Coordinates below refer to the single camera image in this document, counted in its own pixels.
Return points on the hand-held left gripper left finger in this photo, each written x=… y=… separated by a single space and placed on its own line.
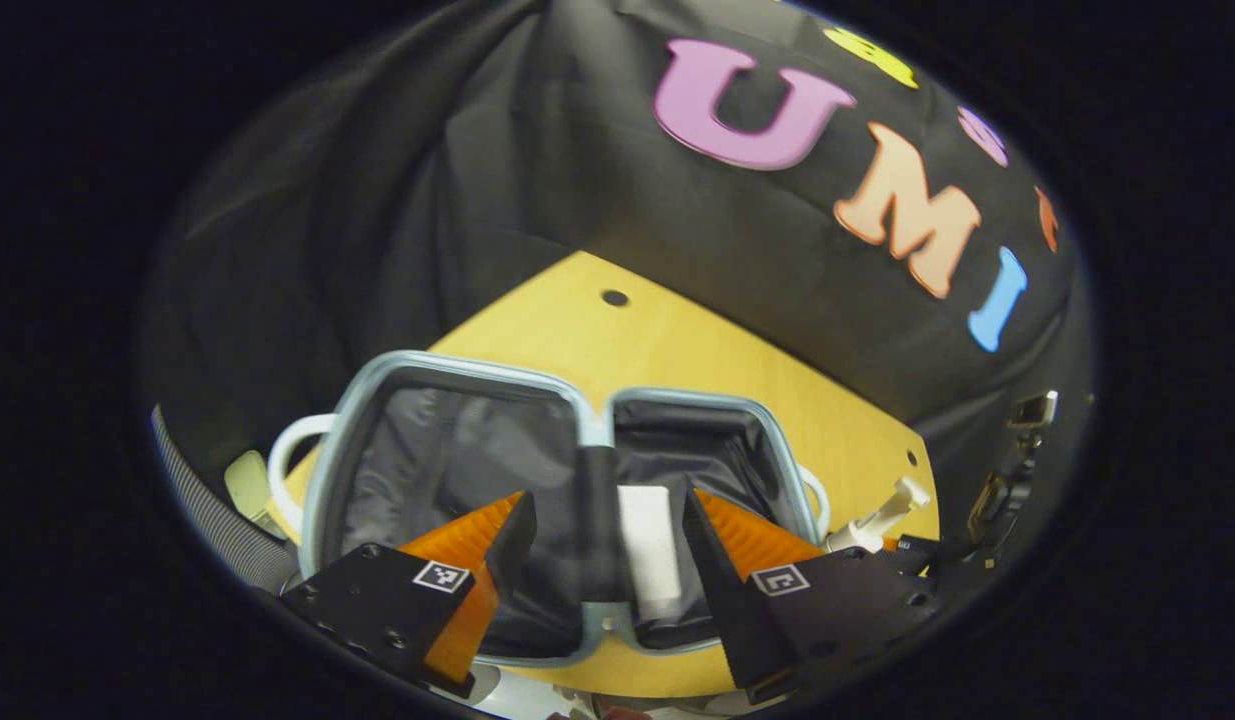
x=515 y=540

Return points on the pale green box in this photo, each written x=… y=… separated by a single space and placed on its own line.
x=247 y=485

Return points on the grey striped fabric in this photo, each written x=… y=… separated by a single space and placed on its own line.
x=217 y=525

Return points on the white skin care tube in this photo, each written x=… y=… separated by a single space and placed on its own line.
x=649 y=550

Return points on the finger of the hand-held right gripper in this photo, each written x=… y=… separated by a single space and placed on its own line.
x=912 y=548

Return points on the white pump bottle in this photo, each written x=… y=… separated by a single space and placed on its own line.
x=882 y=515

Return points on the light blue suitcase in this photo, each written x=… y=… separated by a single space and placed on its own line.
x=457 y=470

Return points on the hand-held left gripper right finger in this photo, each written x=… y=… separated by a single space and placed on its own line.
x=712 y=580

